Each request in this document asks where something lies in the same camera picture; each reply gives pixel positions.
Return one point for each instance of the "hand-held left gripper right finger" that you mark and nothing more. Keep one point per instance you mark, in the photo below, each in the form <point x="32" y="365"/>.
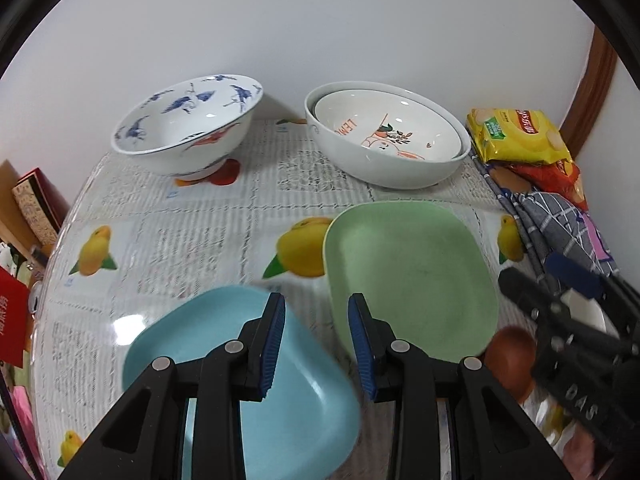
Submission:
<point x="356" y="340"/>

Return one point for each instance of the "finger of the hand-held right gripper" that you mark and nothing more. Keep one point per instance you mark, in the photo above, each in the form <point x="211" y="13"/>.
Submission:
<point x="570" y="272"/>
<point x="530" y="300"/>

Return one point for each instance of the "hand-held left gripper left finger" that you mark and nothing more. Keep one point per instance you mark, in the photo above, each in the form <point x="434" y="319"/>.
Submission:
<point x="270" y="355"/>

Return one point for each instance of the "plain white bowl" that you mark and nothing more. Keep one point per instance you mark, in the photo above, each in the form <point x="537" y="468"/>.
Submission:
<point x="585" y="310"/>

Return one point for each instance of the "small brown bowl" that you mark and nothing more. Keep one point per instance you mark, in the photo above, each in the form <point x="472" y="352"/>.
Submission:
<point x="510" y="355"/>

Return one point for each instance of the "light blue plate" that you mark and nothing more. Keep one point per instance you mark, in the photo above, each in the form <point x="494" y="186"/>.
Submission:
<point x="300" y="410"/>

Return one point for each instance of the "light green plate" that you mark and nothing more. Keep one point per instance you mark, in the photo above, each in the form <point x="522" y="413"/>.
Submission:
<point x="415" y="275"/>

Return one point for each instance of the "grey checked cloth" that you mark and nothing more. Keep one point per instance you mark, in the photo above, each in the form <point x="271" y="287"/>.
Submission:
<point x="555" y="225"/>

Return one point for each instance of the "red snack packet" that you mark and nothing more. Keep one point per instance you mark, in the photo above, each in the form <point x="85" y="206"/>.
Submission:
<point x="555" y="175"/>

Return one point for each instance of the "brown packet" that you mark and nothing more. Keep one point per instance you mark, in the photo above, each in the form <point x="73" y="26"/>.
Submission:
<point x="510" y="177"/>

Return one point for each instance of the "fruit print tablecloth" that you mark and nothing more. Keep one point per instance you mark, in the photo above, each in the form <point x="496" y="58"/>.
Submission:
<point x="200" y="240"/>

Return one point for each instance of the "yellow snack packet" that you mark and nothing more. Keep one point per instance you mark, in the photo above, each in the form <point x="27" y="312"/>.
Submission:
<point x="520" y="135"/>

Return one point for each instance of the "large white bowl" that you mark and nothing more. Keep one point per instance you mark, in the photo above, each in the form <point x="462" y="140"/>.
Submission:
<point x="390" y="170"/>

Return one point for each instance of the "white bowl with orange print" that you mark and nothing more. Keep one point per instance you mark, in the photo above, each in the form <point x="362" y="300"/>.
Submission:
<point x="390" y="120"/>

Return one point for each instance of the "blue crane pattern bowl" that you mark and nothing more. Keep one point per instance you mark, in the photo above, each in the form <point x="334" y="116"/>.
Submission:
<point x="180" y="130"/>

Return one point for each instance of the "red paper card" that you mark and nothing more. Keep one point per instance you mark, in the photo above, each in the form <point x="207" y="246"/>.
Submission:
<point x="12" y="320"/>

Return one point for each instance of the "patterned red box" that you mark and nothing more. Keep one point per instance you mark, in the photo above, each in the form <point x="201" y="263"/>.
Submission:
<point x="37" y="205"/>

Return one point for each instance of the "brown wooden door frame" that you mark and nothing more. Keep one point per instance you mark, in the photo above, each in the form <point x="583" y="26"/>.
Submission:
<point x="592" y="95"/>

